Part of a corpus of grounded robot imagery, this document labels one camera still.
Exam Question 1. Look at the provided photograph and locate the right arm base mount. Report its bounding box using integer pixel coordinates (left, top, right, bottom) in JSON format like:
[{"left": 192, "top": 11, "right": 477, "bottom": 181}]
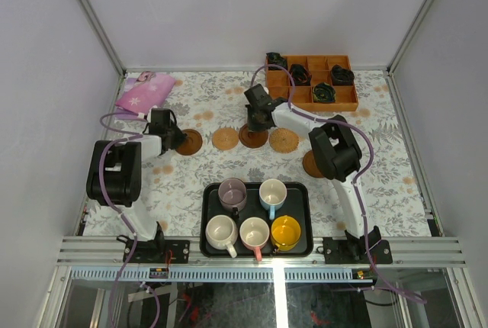
[{"left": 323, "top": 226, "right": 393, "bottom": 265}]

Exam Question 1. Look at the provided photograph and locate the pink mug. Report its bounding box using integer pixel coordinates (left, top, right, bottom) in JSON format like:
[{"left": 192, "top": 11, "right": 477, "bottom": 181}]
[{"left": 239, "top": 217, "right": 270, "bottom": 262}]

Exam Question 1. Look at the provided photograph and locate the yellow mug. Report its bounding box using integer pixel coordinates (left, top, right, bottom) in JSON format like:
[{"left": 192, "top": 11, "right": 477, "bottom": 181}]
[{"left": 271, "top": 215, "right": 302, "bottom": 254}]

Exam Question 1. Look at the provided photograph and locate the black serving tray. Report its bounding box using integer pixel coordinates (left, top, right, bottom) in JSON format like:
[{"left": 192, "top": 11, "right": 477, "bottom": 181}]
[{"left": 199, "top": 182, "right": 315, "bottom": 259}]

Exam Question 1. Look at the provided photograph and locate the woven rattan coaster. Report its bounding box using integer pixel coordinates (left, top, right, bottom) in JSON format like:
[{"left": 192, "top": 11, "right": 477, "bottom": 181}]
[
  {"left": 269, "top": 128, "right": 300, "bottom": 153},
  {"left": 212, "top": 127, "right": 239, "bottom": 151}
]

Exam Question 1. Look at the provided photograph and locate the rolled dark sock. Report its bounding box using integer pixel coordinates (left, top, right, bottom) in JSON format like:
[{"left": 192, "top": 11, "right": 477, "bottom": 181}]
[
  {"left": 312, "top": 82, "right": 336, "bottom": 104},
  {"left": 266, "top": 52, "right": 288, "bottom": 71},
  {"left": 289, "top": 63, "right": 312, "bottom": 86},
  {"left": 330, "top": 65, "right": 355, "bottom": 86}
]

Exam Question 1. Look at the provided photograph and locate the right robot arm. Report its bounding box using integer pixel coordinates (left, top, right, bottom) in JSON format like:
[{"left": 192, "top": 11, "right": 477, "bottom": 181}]
[{"left": 244, "top": 85, "right": 375, "bottom": 263}]

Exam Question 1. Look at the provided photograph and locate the purple mug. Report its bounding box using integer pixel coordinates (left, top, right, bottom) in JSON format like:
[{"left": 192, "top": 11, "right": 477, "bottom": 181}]
[{"left": 217, "top": 178, "right": 247, "bottom": 220}]

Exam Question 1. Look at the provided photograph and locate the cream white mug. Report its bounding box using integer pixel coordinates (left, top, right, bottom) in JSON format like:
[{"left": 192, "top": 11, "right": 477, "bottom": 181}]
[{"left": 205, "top": 215, "right": 238, "bottom": 259}]

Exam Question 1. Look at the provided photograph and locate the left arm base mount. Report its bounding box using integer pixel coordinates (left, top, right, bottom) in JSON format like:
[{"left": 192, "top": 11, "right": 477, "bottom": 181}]
[{"left": 123, "top": 239, "right": 191, "bottom": 265}]

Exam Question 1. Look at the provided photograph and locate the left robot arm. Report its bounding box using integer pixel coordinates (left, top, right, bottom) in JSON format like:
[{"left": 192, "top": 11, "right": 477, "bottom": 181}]
[{"left": 86, "top": 108, "right": 187, "bottom": 263}]

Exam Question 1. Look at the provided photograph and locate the blue mug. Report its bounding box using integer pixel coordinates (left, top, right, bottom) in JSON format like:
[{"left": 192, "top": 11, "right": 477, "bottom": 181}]
[{"left": 258, "top": 178, "right": 287, "bottom": 220}]

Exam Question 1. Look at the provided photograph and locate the dark brown wooden coaster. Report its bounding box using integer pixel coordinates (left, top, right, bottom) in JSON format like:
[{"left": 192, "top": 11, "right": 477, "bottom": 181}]
[
  {"left": 176, "top": 129, "right": 203, "bottom": 156},
  {"left": 302, "top": 150, "right": 324, "bottom": 178},
  {"left": 239, "top": 124, "right": 268, "bottom": 149}
]

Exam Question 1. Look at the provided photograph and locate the pink folded cloth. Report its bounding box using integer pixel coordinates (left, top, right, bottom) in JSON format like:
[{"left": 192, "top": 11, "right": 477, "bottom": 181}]
[{"left": 115, "top": 71, "right": 177, "bottom": 120}]

